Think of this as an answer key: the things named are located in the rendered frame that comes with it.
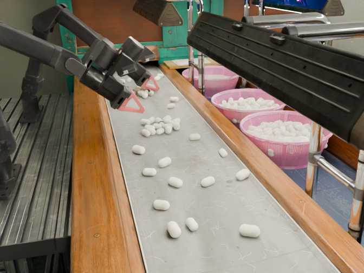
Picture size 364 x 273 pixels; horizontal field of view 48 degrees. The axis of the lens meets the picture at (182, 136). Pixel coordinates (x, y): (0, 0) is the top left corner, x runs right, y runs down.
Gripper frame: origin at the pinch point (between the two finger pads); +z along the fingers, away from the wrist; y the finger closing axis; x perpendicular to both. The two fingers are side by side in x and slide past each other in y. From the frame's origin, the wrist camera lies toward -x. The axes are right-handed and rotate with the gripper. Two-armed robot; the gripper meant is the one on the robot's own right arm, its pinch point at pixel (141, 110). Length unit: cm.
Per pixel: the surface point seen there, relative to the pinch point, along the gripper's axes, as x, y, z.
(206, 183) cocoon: -0.5, -37.2, 10.8
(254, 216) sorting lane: -3, -51, 16
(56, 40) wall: 23, 175, -23
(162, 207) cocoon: 6.7, -43.9, 2.2
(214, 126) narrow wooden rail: -8.8, -4.4, 20.3
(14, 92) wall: 69, 176, -27
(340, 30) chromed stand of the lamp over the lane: -36, -64, -3
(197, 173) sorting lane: 0.3, -29.3, 11.7
